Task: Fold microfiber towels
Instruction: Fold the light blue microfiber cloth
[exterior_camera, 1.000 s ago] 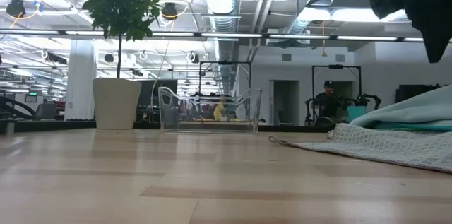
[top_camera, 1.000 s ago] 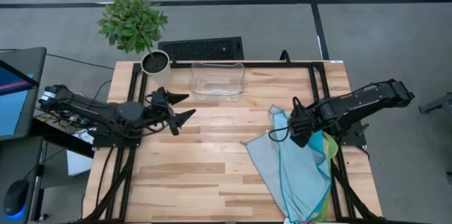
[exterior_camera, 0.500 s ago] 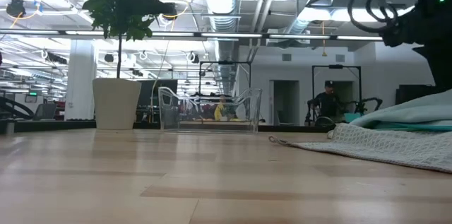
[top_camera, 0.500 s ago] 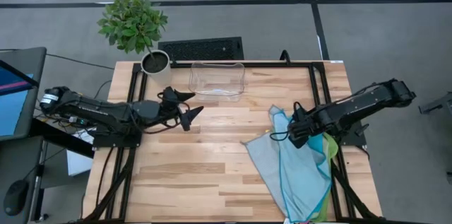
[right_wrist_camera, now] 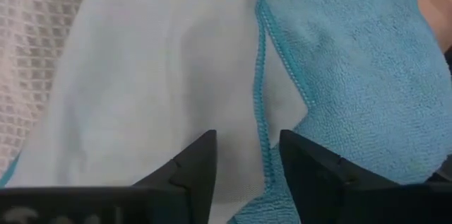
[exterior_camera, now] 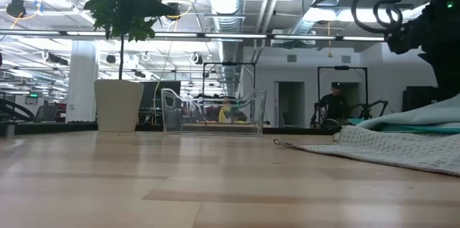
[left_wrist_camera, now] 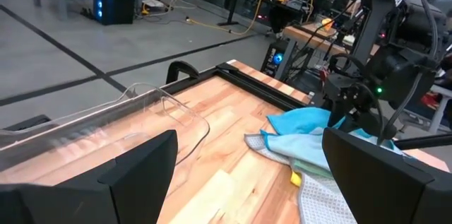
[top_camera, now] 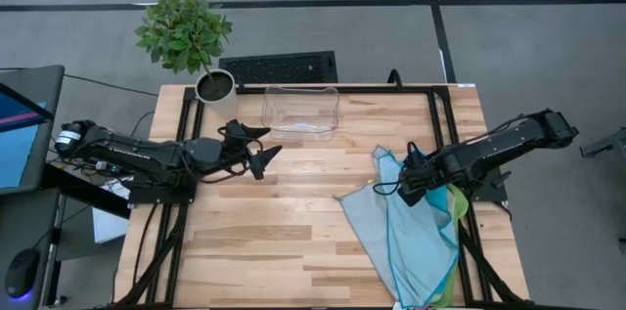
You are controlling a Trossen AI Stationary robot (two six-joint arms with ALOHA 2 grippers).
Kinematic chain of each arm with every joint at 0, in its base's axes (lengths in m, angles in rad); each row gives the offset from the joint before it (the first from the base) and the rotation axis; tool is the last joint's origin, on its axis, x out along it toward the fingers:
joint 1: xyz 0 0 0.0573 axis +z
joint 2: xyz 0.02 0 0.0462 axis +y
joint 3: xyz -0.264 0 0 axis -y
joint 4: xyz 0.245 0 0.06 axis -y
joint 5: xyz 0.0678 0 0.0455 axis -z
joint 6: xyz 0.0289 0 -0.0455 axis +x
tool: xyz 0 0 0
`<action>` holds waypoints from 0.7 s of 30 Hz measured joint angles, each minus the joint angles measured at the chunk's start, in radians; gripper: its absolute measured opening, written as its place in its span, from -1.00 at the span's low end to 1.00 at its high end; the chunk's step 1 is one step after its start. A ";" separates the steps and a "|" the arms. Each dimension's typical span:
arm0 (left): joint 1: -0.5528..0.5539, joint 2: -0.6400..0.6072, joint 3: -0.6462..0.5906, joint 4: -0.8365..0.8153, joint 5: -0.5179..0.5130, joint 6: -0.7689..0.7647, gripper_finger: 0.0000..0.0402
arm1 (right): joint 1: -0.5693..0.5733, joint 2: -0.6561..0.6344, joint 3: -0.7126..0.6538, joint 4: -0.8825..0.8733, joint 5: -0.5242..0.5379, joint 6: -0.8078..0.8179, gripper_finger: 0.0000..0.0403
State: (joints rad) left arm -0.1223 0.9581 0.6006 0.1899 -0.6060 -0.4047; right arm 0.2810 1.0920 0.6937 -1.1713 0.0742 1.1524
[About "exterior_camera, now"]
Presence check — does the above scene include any black station frame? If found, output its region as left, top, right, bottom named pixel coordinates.
left=316, top=65, right=369, bottom=121

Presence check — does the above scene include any green plant in white pot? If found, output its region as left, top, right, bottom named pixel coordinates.
left=79, top=0, right=178, bottom=133

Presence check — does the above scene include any clear plastic bin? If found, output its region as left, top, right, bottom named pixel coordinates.
left=160, top=88, right=268, bottom=137

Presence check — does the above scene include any grey waffle microfiber towel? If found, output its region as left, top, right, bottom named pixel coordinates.
left=272, top=125, right=460, bottom=178

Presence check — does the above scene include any person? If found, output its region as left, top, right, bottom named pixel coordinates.
left=218, top=96, right=249, bottom=124
left=318, top=81, right=350, bottom=128

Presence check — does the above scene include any black background monitor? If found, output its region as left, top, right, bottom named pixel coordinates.
left=139, top=81, right=182, bottom=109

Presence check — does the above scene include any linear ceiling light bar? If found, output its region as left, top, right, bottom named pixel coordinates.
left=0, top=29, right=386, bottom=42

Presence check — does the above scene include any bright blue microfiber towel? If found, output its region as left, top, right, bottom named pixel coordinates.
left=379, top=124, right=460, bottom=136

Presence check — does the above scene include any white building column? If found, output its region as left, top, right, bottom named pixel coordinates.
left=65, top=39, right=100, bottom=123

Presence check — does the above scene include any light blue teal-edged towel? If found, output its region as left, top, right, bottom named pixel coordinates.
left=355, top=93, right=460, bottom=130

